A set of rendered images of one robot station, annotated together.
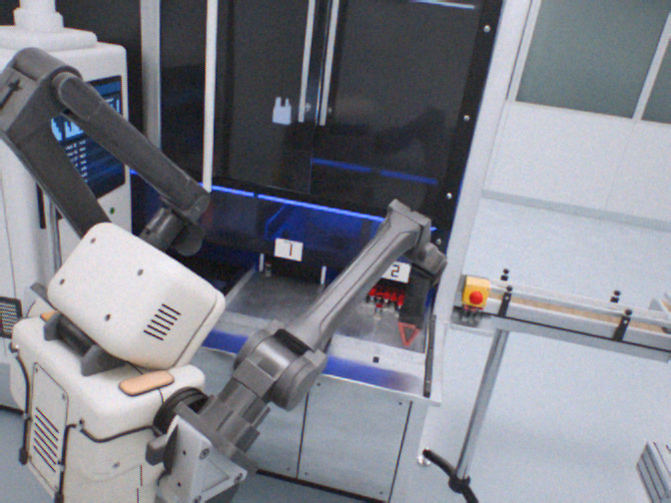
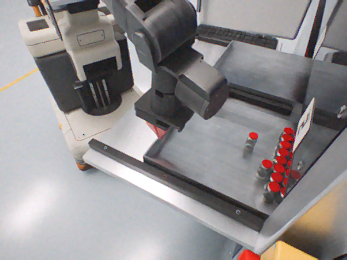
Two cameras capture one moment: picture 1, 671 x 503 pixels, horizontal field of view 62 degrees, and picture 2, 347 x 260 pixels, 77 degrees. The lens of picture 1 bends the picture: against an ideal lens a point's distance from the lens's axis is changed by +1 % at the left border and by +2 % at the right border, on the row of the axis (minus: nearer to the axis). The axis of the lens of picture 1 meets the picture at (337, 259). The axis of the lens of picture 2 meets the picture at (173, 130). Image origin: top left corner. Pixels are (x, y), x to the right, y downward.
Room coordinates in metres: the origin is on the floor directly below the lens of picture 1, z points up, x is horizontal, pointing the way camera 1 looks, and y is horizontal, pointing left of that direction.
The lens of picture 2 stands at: (1.42, -0.50, 1.29)
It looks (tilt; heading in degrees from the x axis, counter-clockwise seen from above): 48 degrees down; 110
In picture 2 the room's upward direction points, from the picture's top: straight up
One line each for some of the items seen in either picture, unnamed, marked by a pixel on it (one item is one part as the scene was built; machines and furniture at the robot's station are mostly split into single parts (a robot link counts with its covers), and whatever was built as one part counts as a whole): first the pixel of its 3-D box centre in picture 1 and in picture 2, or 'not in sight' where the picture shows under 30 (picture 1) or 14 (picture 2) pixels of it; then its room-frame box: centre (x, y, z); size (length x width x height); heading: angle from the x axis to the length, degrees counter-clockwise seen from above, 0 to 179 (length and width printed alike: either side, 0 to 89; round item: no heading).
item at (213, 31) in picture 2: not in sight; (233, 37); (1.33, 0.56, 0.82); 0.40 x 0.14 x 0.02; 176
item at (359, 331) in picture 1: (384, 319); (237, 148); (1.46, -0.17, 0.90); 0.34 x 0.26 x 0.04; 172
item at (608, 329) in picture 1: (557, 309); not in sight; (1.64, -0.73, 0.92); 0.69 x 0.16 x 0.16; 82
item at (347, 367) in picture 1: (324, 326); (230, 103); (1.41, 0.01, 0.87); 0.70 x 0.48 x 0.02; 82
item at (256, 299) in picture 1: (277, 295); (270, 73); (1.50, 0.17, 0.90); 0.34 x 0.26 x 0.04; 172
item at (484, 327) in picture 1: (470, 319); not in sight; (1.58, -0.45, 0.87); 0.14 x 0.13 x 0.02; 172
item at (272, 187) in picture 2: (388, 303); (278, 162); (1.54, -0.18, 0.91); 0.18 x 0.02 x 0.05; 82
